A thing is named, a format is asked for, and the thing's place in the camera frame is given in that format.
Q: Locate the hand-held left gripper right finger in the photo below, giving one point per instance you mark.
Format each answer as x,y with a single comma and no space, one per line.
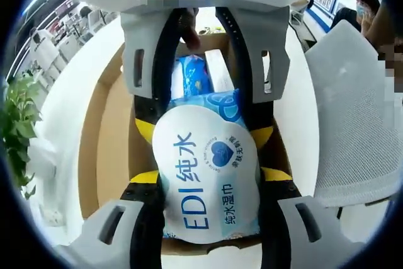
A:
277,225

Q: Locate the person's right hand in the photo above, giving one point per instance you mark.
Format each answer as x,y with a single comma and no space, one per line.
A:
190,32

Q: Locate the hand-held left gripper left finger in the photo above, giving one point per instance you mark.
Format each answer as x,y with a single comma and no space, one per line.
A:
145,225

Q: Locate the small white carton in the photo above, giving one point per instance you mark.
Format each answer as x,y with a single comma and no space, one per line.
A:
220,70

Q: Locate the blue tissue pack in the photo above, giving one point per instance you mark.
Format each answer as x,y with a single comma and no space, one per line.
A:
195,77

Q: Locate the brown cardboard shoe box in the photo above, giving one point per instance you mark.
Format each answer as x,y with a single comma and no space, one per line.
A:
104,140

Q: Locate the white mesh office chair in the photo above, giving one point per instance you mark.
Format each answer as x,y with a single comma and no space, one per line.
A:
352,108

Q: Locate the green potted plant white pot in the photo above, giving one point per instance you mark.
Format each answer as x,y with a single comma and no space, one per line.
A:
22,117

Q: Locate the blue white wet wipes pack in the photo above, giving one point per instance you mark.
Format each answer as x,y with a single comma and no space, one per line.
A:
201,171

